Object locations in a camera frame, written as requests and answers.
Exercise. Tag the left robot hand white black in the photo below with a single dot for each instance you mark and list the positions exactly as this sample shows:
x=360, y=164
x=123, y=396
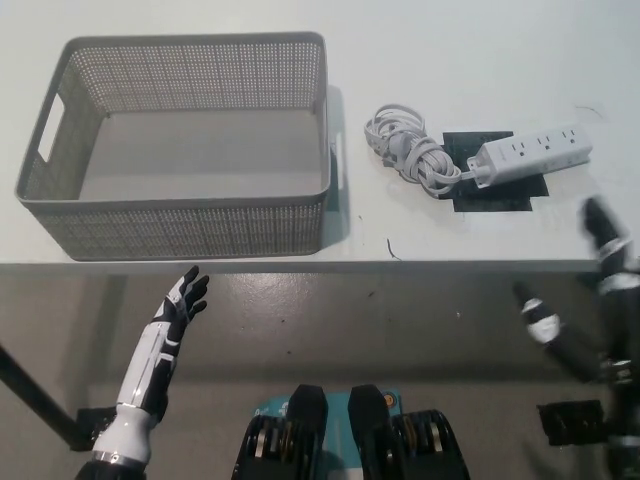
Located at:
x=160, y=350

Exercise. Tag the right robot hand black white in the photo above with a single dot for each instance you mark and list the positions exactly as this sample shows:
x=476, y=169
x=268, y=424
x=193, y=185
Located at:
x=590, y=350

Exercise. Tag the black tape patch on table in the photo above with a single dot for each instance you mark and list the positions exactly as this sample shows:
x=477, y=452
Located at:
x=492, y=200

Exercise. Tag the robot body black teal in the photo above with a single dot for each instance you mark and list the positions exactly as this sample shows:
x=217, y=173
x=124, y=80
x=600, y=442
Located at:
x=360, y=440

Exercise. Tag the black metal table leg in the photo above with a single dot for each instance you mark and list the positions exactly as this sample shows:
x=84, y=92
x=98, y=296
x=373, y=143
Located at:
x=40, y=395

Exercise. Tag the grey perforated plastic basket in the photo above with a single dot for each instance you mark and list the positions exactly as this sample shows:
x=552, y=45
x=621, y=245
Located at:
x=190, y=230

